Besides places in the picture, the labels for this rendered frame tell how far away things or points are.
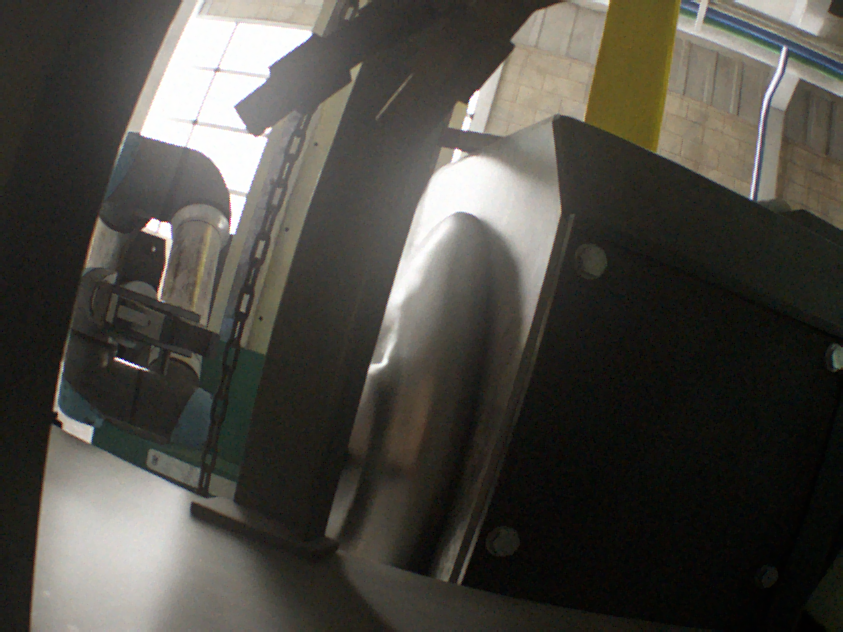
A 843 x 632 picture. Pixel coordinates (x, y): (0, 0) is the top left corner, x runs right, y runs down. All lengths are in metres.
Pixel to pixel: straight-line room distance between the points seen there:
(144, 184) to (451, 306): 0.93
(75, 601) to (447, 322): 0.42
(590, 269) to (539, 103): 9.75
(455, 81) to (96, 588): 0.22
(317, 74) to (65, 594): 0.25
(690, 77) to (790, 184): 1.48
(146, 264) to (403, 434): 0.61
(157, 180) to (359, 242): 1.05
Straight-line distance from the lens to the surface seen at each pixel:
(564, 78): 10.35
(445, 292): 0.66
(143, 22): 0.18
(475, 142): 0.82
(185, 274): 1.41
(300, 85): 0.42
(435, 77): 0.38
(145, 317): 1.07
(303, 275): 0.49
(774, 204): 0.91
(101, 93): 0.17
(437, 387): 0.61
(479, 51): 0.38
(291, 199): 2.08
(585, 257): 0.52
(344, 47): 0.43
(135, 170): 1.52
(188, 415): 1.28
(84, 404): 1.27
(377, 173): 0.49
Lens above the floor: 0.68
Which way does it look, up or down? 3 degrees up
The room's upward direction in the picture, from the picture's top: 16 degrees clockwise
